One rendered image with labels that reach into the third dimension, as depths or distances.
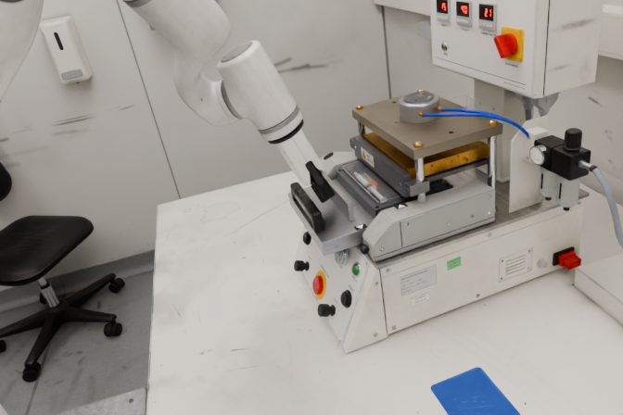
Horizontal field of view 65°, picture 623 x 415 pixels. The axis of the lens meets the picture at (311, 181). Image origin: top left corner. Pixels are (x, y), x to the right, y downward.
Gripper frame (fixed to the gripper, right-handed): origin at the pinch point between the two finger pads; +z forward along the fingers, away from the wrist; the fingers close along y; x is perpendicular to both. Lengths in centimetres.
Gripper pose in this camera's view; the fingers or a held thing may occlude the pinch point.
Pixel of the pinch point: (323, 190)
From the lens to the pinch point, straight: 96.2
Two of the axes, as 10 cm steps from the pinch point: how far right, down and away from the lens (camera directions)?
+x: 8.3, -5.6, 0.5
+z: 4.6, 7.3, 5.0
